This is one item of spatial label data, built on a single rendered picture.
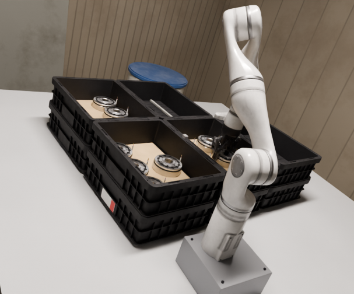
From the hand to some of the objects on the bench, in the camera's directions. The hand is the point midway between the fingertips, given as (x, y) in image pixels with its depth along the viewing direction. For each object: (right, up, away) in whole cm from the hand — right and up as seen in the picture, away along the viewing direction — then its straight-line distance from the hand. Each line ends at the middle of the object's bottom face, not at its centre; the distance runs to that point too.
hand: (220, 156), depth 145 cm
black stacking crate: (-30, -16, -14) cm, 37 cm away
